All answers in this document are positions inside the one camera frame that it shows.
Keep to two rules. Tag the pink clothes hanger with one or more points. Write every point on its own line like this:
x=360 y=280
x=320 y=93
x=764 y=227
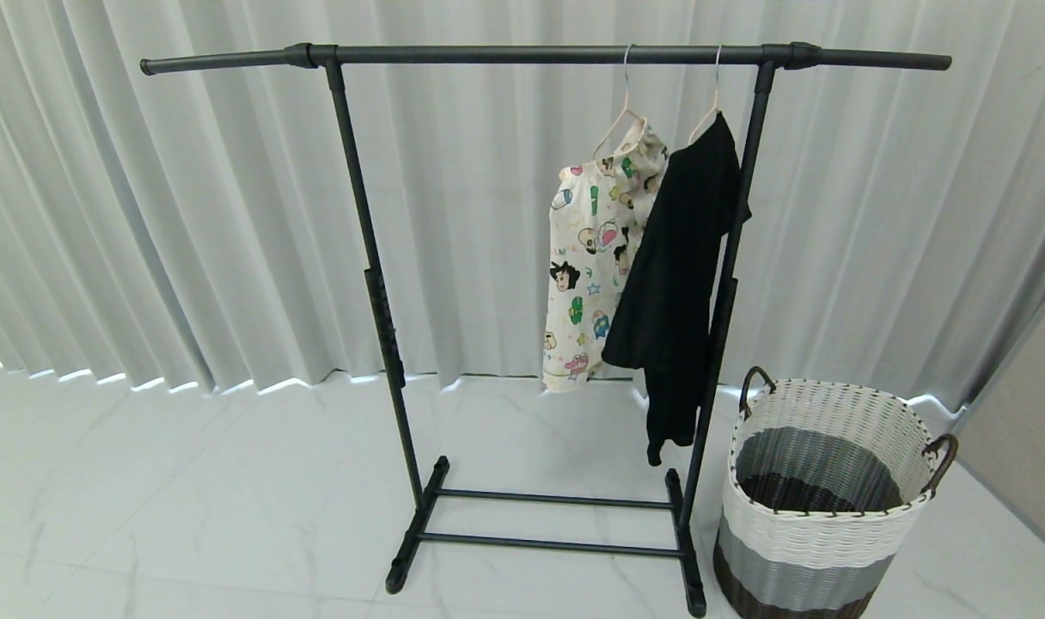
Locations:
x=615 y=129
x=715 y=94

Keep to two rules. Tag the white laundry basket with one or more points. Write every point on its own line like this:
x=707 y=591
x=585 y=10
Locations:
x=815 y=550

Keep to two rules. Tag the black garment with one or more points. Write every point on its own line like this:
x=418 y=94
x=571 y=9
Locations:
x=677 y=284

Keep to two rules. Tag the cream printed garment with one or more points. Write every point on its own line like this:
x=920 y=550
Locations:
x=583 y=284

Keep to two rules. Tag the black clothes rack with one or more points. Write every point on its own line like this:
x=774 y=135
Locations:
x=488 y=54

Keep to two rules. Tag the white curtain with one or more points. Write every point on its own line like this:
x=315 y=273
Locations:
x=187 y=215

